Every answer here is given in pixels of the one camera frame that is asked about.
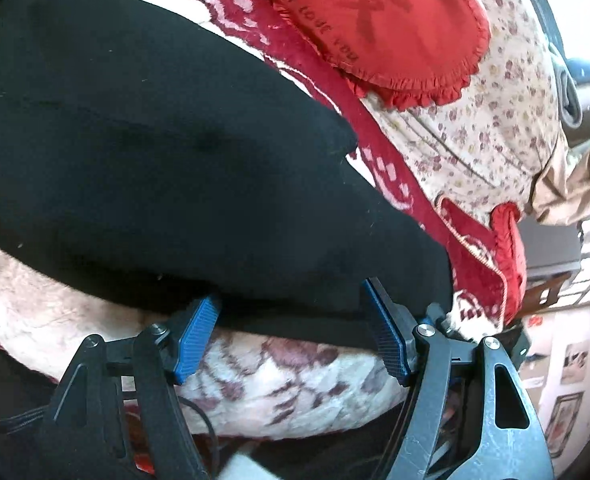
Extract grey cloth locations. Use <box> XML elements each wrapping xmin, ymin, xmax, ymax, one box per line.
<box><xmin>550</xmin><ymin>45</ymin><xmax>583</xmax><ymax>128</ymax></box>

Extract wall picture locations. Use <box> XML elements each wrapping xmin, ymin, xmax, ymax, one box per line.
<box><xmin>545</xmin><ymin>392</ymin><xmax>584</xmax><ymax>459</ymax></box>
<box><xmin>561</xmin><ymin>341</ymin><xmax>590</xmax><ymax>385</ymax></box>

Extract wooden chair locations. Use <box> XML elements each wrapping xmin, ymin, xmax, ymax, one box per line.
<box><xmin>524</xmin><ymin>274</ymin><xmax>572</xmax><ymax>319</ymax></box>

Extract black cable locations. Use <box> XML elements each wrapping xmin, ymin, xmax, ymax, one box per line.
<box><xmin>177</xmin><ymin>395</ymin><xmax>221</xmax><ymax>466</ymax></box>

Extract window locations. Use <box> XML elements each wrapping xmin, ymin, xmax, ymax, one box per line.
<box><xmin>525</xmin><ymin>0</ymin><xmax>590</xmax><ymax>111</ymax></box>

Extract red cushion with beige trim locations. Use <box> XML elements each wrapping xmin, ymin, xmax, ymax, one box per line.
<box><xmin>435</xmin><ymin>195</ymin><xmax>528</xmax><ymax>326</ymax></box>

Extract black pants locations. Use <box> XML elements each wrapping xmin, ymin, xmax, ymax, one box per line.
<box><xmin>0</xmin><ymin>0</ymin><xmax>456</xmax><ymax>351</ymax></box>

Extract red heart-shaped frilled pillow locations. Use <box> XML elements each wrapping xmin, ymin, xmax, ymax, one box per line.
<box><xmin>242</xmin><ymin>0</ymin><xmax>490</xmax><ymax>111</ymax></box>
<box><xmin>342</xmin><ymin>67</ymin><xmax>428</xmax><ymax>111</ymax></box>

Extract red and white plush blanket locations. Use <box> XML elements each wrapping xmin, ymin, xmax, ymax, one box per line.
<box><xmin>0</xmin><ymin>0</ymin><xmax>510</xmax><ymax>443</ymax></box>

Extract floral print quilt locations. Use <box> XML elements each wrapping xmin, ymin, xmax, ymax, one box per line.
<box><xmin>215</xmin><ymin>0</ymin><xmax>568</xmax><ymax>223</ymax></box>

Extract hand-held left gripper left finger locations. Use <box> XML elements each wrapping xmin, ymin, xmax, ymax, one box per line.
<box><xmin>35</xmin><ymin>294</ymin><xmax>223</xmax><ymax>480</ymax></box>

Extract beige curtain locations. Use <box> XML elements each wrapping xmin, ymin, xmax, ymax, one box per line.
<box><xmin>525</xmin><ymin>130</ymin><xmax>590</xmax><ymax>226</ymax></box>

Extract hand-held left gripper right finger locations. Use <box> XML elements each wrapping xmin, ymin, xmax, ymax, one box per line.
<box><xmin>362</xmin><ymin>277</ymin><xmax>556</xmax><ymax>480</ymax></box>

